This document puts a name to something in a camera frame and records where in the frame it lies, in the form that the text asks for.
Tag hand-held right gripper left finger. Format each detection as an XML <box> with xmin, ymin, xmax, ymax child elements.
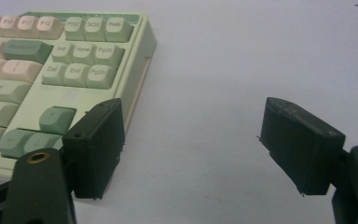
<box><xmin>62</xmin><ymin>97</ymin><xmax>126</xmax><ymax>201</ymax></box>

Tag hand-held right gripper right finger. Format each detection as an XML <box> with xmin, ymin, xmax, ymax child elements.
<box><xmin>259</xmin><ymin>96</ymin><xmax>347</xmax><ymax>196</ymax></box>

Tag green and cream keyboard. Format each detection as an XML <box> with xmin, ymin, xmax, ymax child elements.
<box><xmin>0</xmin><ymin>11</ymin><xmax>158</xmax><ymax>185</ymax></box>

